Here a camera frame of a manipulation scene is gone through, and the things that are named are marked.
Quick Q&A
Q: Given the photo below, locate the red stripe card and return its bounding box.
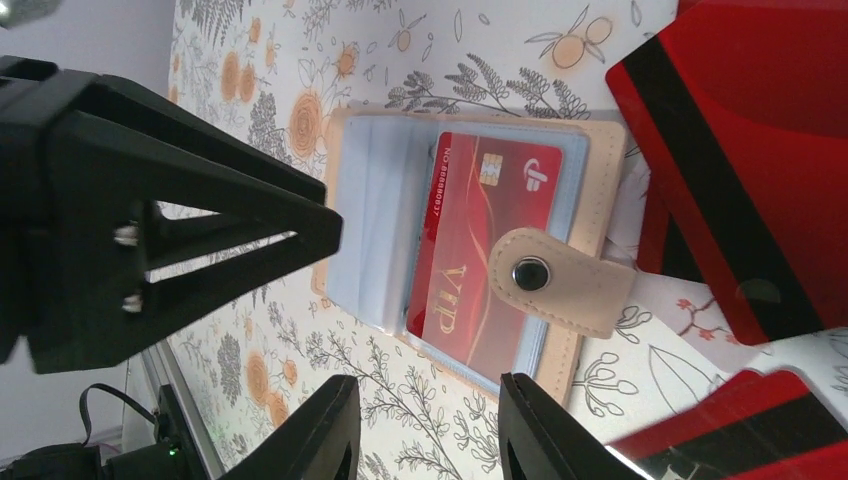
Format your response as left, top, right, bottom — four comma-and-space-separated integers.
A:
612, 370, 847, 479
606, 1, 847, 345

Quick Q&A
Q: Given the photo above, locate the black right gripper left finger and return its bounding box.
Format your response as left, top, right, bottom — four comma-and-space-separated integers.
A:
221, 375, 361, 480

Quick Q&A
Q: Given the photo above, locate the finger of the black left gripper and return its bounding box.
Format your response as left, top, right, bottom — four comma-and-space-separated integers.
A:
1, 56, 343, 374

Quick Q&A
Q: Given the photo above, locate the beige leather card holder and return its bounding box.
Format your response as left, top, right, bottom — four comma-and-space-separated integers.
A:
313, 108, 635, 404

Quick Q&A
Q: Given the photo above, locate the red VIP card small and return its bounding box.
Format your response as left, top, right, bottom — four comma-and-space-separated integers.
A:
406, 131, 566, 384

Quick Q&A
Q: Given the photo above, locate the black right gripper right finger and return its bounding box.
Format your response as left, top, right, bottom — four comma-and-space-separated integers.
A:
498, 373, 650, 480

